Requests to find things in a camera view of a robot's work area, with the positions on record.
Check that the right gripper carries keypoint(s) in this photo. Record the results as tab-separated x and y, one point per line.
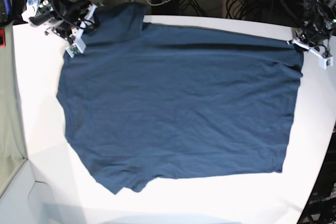
71	29

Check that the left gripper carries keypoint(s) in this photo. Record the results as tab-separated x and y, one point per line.
316	42

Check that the dark blue t-shirt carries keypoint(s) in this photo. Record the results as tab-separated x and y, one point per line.
147	101

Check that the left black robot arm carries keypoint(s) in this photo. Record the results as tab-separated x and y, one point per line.
316	26

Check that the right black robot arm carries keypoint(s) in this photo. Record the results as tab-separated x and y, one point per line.
37	13

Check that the red black clamp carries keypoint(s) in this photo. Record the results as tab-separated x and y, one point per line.
2	38

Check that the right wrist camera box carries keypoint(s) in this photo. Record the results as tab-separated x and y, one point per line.
76	48

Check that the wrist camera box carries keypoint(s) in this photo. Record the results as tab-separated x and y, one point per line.
326	62
76	48

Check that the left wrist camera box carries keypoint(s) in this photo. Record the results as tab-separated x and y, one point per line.
326	62

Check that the blue handled tool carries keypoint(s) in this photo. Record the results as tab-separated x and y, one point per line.
8	7

